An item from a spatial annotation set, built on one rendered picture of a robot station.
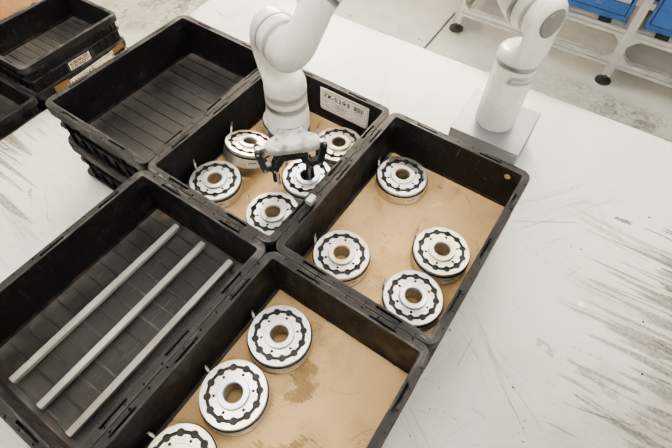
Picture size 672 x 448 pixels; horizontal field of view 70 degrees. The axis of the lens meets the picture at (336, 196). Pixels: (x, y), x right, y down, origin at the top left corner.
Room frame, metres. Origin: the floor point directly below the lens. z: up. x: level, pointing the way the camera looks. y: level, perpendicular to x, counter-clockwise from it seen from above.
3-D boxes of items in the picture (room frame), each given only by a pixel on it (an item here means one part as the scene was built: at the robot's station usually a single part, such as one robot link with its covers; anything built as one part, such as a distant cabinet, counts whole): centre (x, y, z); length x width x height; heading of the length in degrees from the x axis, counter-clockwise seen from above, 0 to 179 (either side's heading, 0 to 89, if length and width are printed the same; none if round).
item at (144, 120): (0.82, 0.37, 0.87); 0.40 x 0.30 x 0.11; 147
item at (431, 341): (0.49, -0.13, 0.92); 0.40 x 0.30 x 0.02; 147
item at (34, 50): (1.49, 1.06, 0.37); 0.40 x 0.30 x 0.45; 149
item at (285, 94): (0.62, 0.09, 1.14); 0.09 x 0.07 x 0.15; 34
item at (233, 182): (0.60, 0.24, 0.86); 0.10 x 0.10 x 0.01
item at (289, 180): (0.62, 0.06, 0.86); 0.10 x 0.10 x 0.01
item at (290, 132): (0.59, 0.08, 1.04); 0.11 x 0.09 x 0.06; 12
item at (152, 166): (0.66, 0.12, 0.92); 0.40 x 0.30 x 0.02; 147
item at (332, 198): (0.49, -0.13, 0.87); 0.40 x 0.30 x 0.11; 147
